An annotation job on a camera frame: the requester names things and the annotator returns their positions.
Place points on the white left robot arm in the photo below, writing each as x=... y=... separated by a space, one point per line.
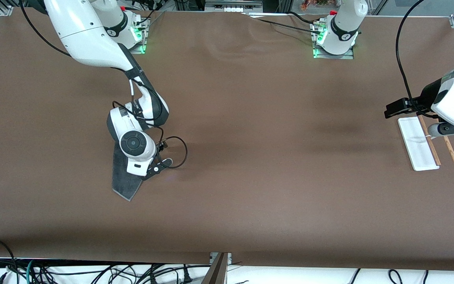
x=343 y=27

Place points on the small metal bracket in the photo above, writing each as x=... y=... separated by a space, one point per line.
x=212 y=258

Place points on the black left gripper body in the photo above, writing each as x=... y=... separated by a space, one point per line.
x=425 y=97

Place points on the grey towel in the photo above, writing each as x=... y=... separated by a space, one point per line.
x=124 y=181

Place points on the black power plug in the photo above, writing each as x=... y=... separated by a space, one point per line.
x=187 y=279

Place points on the brown wooden beam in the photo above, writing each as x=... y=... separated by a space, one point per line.
x=217 y=272

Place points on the white power strip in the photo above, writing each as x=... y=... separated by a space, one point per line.
x=233 y=8

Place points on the orange red object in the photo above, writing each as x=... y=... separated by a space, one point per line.
x=313 y=4

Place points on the brown table mat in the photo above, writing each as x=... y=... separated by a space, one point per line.
x=270 y=165

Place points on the white rack base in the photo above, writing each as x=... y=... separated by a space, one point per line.
x=418 y=146

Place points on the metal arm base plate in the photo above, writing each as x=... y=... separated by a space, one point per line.
x=333 y=56
x=140 y=49

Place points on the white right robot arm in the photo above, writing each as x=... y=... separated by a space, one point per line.
x=85 y=35

